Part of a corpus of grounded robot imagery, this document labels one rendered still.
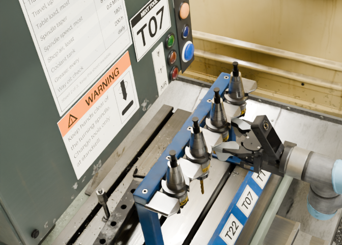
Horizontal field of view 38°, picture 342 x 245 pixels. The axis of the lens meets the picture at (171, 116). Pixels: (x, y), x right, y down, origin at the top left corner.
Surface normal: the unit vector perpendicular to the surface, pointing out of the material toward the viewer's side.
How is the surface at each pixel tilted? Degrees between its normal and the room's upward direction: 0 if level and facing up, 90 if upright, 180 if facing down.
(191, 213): 0
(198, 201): 0
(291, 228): 7
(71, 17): 90
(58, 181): 90
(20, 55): 90
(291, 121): 24
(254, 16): 90
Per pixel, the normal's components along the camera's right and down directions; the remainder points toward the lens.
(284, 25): -0.49, 0.63
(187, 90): -0.29, -0.40
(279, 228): -0.04, -0.80
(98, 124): 0.87, 0.27
